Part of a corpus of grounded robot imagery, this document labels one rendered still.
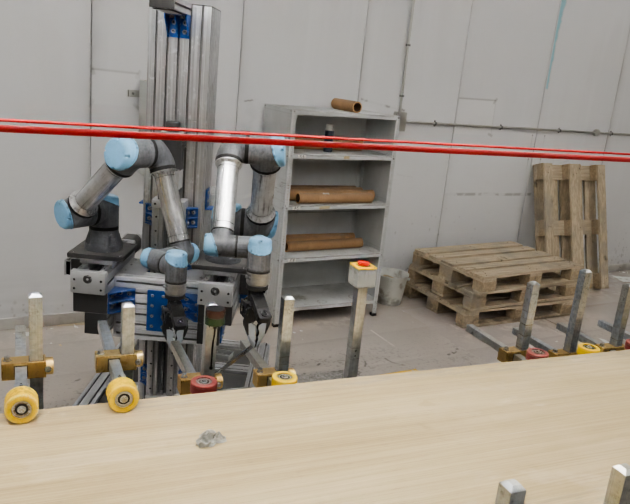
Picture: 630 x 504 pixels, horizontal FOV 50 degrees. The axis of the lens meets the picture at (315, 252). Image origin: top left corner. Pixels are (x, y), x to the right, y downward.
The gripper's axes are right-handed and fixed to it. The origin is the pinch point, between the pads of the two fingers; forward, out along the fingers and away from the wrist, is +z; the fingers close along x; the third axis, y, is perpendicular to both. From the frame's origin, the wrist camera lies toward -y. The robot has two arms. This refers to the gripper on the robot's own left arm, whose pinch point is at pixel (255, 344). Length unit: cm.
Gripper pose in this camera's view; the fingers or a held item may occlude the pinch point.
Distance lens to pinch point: 225.4
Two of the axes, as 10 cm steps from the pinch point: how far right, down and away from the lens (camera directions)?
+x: -9.0, 0.2, -4.3
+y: -4.2, -2.4, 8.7
